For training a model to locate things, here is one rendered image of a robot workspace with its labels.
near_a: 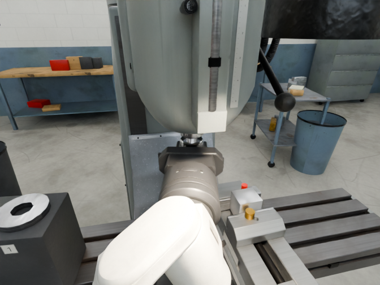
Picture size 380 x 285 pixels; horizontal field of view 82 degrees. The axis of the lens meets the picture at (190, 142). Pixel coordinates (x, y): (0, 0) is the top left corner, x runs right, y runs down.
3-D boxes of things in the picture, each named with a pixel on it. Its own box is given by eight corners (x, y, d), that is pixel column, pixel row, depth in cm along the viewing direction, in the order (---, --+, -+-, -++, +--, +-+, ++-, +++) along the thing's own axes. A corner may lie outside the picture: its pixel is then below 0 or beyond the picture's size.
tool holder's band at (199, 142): (184, 136, 47) (184, 132, 47) (205, 139, 46) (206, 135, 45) (176, 146, 43) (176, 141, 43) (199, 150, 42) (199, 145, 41)
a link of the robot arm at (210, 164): (225, 138, 40) (235, 176, 30) (221, 181, 45) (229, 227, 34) (157, 137, 41) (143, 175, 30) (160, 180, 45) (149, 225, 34)
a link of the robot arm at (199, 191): (206, 167, 29) (210, 238, 19) (230, 221, 33) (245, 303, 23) (132, 191, 31) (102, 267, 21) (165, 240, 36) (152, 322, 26)
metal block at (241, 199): (259, 218, 55) (263, 200, 53) (237, 223, 54) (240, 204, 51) (249, 204, 60) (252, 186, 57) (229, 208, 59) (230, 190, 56)
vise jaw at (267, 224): (284, 236, 51) (288, 224, 50) (236, 247, 49) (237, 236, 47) (270, 217, 56) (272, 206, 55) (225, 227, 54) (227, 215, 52)
